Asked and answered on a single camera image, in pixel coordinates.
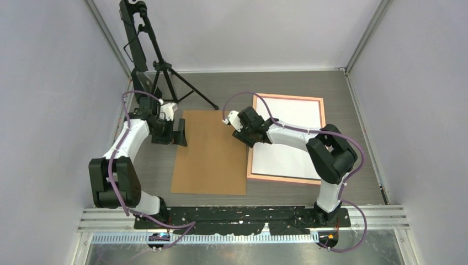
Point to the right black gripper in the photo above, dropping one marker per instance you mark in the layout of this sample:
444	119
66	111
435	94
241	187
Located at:
242	136

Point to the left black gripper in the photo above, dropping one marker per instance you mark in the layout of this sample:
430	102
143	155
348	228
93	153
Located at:
175	137

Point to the cat photo print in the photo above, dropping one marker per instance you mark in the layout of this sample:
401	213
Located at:
292	146

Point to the pink wooden picture frame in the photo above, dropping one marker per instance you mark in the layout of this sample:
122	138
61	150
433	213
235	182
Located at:
285	181

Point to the brown cardboard backing board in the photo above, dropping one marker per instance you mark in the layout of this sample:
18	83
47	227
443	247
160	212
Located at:
213	162

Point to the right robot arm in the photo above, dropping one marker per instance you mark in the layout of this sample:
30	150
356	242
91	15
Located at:
332	156

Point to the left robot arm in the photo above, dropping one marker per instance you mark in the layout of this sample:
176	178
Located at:
114	181

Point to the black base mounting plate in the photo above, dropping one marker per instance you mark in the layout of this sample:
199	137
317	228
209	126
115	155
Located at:
242	220

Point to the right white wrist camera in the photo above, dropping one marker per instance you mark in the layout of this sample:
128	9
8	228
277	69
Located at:
233	120

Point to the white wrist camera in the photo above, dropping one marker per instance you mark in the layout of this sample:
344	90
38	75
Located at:
233	120
167	110

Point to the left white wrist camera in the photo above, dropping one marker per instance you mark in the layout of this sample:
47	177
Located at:
167	110

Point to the black camera tripod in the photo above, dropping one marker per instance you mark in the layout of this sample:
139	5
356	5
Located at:
162	66

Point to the aluminium rail front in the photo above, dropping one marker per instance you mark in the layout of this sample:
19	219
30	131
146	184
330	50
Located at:
111	226

